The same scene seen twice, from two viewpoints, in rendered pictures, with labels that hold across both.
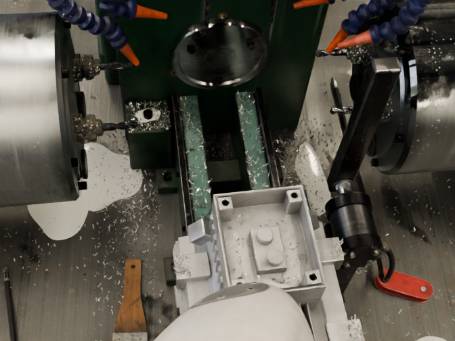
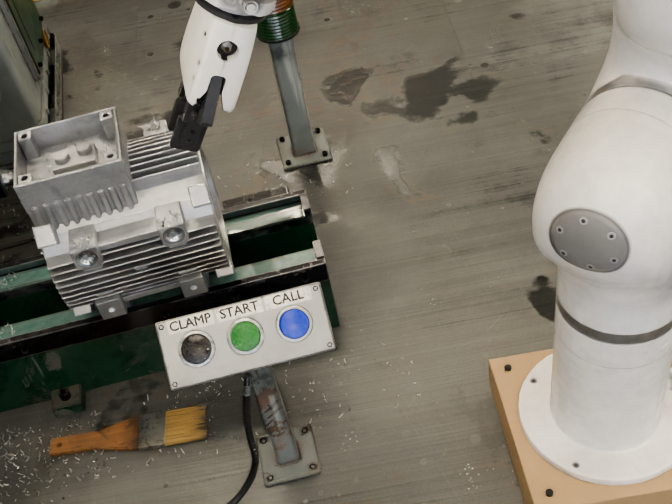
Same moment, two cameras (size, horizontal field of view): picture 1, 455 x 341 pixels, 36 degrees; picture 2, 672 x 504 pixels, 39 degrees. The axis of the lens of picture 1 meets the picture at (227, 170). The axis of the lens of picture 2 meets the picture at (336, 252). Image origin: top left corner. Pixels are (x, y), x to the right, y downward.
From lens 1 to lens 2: 0.75 m
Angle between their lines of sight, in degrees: 47
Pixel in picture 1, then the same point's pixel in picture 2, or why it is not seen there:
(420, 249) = not seen: hidden behind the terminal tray
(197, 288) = (105, 236)
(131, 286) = (83, 441)
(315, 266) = (95, 123)
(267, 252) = (77, 156)
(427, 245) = not seen: hidden behind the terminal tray
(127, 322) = (126, 436)
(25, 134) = not seen: outside the picture
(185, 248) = (60, 260)
